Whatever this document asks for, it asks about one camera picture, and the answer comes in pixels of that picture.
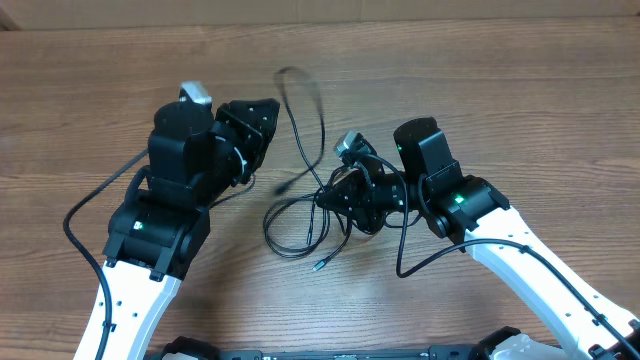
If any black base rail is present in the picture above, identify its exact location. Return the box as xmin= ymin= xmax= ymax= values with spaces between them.
xmin=220 ymin=344 xmax=476 ymax=360

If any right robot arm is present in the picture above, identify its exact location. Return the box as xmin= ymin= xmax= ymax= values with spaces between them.
xmin=316 ymin=117 xmax=639 ymax=359

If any black usb cable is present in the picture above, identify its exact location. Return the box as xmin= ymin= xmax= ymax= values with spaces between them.
xmin=262 ymin=167 xmax=354 ymax=273
xmin=272 ymin=66 xmax=327 ymax=197

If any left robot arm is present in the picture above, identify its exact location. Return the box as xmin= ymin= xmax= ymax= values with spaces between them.
xmin=75 ymin=97 xmax=280 ymax=359

